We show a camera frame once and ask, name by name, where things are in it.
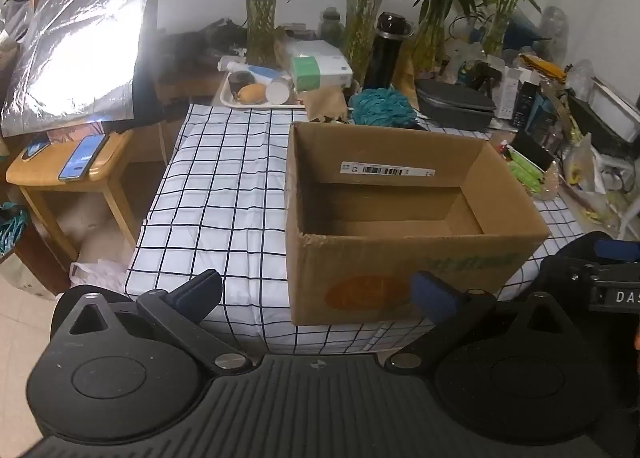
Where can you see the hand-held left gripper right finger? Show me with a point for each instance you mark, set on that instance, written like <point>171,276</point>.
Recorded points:
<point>432,294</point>

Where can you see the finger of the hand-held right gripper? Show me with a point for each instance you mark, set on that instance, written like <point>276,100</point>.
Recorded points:
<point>617,249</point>

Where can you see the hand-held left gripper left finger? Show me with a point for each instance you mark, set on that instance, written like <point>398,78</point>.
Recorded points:
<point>200,290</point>

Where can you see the large brown cardboard box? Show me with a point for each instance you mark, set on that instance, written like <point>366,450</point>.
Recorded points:
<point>380,258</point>

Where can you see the teal bath pouf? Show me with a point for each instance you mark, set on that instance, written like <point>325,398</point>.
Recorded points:
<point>382,108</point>

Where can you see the clear plastic bag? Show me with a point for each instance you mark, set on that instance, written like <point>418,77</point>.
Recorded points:
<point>580,163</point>

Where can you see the white black checked tablecloth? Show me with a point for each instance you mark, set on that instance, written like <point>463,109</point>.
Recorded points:
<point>225,188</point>

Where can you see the bundle of green packets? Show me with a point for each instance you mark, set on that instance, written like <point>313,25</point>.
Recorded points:
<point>525,173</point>

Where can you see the black flat pouch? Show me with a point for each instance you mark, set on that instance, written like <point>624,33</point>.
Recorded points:
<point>532,148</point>

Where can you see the white plastic container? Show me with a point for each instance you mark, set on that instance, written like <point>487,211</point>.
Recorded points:
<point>615,105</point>

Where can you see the wooden stool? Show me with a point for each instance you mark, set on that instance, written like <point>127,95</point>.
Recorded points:
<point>112,158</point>

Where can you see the black carton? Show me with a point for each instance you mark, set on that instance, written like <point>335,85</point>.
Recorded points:
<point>525,105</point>

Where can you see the smartphone with blue screen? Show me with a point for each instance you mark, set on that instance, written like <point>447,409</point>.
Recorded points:
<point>82,158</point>

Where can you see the white carton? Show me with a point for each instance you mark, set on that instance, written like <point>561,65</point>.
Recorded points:
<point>509,90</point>

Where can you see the long white tray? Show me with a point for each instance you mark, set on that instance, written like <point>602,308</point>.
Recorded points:
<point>227,99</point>

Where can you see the teal bag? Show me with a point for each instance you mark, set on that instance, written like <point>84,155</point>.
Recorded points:
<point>12,230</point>

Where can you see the brown paper bag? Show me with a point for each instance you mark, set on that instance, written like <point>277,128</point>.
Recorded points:
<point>405,85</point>

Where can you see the black round jar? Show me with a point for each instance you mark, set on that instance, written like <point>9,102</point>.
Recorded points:
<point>240,82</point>

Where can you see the white round cylinder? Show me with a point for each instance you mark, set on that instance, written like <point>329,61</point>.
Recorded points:
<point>277,90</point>

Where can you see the small smartphone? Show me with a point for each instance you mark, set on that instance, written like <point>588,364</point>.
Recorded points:
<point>36,147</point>

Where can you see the clear plastic bottle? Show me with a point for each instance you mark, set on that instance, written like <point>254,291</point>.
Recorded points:
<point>556,25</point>

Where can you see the black thermos bottle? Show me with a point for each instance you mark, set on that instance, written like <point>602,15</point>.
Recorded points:
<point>382,58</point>

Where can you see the white green tissue box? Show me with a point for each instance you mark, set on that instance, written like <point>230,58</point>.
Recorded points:
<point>320,68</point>

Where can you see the silver foil sheet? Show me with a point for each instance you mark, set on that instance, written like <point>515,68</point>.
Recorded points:
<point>85,48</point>

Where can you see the dark glass jar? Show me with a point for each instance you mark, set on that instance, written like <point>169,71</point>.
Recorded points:
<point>331,25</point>

